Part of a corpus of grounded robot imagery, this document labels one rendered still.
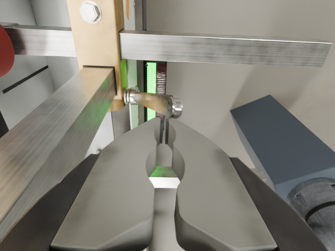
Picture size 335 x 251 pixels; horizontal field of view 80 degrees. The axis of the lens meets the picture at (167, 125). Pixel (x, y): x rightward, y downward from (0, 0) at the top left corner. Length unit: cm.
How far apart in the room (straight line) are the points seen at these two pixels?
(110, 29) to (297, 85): 128
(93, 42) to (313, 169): 84
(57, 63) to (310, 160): 90
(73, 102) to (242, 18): 107
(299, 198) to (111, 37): 85
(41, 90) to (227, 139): 117
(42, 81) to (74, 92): 37
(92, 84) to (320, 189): 84
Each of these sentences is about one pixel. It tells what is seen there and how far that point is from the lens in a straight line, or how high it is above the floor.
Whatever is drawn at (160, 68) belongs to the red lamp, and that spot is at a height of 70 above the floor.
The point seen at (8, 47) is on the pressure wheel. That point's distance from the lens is 29.
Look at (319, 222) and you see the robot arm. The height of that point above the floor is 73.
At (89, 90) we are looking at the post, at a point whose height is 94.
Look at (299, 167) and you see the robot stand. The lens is 93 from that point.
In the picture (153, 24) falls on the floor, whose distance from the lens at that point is 112.
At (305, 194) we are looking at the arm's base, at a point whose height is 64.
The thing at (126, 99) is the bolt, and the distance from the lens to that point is 29.
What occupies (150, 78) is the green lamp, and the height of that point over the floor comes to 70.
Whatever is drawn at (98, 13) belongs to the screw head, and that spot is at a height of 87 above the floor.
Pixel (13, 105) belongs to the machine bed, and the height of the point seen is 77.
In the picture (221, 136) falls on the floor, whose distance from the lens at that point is 142.
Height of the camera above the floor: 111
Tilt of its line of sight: 58 degrees down
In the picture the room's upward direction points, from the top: 178 degrees clockwise
